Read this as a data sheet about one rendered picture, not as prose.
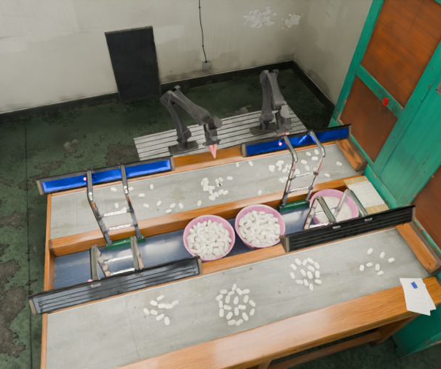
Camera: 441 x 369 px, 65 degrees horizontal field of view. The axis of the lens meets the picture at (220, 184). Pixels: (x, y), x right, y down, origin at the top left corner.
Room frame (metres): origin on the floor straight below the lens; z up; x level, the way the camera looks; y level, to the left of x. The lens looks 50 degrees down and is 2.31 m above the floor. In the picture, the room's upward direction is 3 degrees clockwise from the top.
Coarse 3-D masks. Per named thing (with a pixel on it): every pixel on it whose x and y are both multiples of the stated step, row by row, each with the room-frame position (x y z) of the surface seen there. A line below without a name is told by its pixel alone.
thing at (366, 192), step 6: (348, 186) 1.31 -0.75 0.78; (354, 186) 1.31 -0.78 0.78; (360, 186) 1.31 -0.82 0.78; (366, 186) 1.31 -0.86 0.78; (372, 186) 1.32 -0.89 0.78; (354, 192) 1.26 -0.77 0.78; (360, 192) 1.27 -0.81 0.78; (366, 192) 1.27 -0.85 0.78; (372, 192) 1.27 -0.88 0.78; (360, 198) 1.22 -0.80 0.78; (366, 198) 1.22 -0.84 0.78; (372, 198) 1.22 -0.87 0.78; (378, 198) 1.22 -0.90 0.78; (366, 204) 1.18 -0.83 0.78; (372, 204) 1.18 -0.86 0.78; (378, 204) 1.18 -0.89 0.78
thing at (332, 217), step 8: (344, 192) 1.01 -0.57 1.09; (352, 192) 0.98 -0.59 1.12; (320, 200) 0.93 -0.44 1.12; (344, 200) 1.00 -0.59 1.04; (312, 208) 0.95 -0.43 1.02; (328, 208) 0.89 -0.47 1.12; (336, 208) 1.00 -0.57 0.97; (360, 208) 0.90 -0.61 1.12; (312, 216) 0.95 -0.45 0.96; (328, 216) 0.85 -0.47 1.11; (336, 216) 1.00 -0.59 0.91; (368, 216) 0.86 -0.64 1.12; (304, 224) 0.96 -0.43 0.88; (320, 224) 0.99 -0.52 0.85
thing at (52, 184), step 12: (168, 156) 1.16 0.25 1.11; (96, 168) 1.05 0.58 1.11; (108, 168) 1.06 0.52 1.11; (120, 168) 1.07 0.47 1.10; (132, 168) 1.08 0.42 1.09; (144, 168) 1.10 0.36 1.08; (156, 168) 1.11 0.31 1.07; (168, 168) 1.12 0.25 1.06; (48, 180) 0.98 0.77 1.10; (60, 180) 0.99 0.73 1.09; (72, 180) 1.00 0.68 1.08; (84, 180) 1.01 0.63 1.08; (96, 180) 1.02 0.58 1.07; (108, 180) 1.03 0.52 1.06; (120, 180) 1.04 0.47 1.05; (48, 192) 0.95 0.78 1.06
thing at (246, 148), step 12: (324, 132) 1.40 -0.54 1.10; (336, 132) 1.42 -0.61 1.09; (348, 132) 1.43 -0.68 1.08; (240, 144) 1.29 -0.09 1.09; (252, 144) 1.28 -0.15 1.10; (264, 144) 1.29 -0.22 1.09; (276, 144) 1.31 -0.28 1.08; (300, 144) 1.34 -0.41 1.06; (312, 144) 1.35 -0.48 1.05; (252, 156) 1.25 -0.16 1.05
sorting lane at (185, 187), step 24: (336, 144) 1.70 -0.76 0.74; (216, 168) 1.43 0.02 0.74; (240, 168) 1.44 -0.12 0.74; (264, 168) 1.45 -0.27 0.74; (312, 168) 1.47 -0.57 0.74; (336, 168) 1.48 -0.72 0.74; (96, 192) 1.20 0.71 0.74; (120, 192) 1.21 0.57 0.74; (144, 192) 1.22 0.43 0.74; (168, 192) 1.23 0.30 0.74; (192, 192) 1.24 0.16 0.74; (216, 192) 1.25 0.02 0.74; (240, 192) 1.25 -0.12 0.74; (264, 192) 1.26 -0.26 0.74; (72, 216) 1.03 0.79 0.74; (120, 216) 1.05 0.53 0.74; (144, 216) 1.05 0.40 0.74
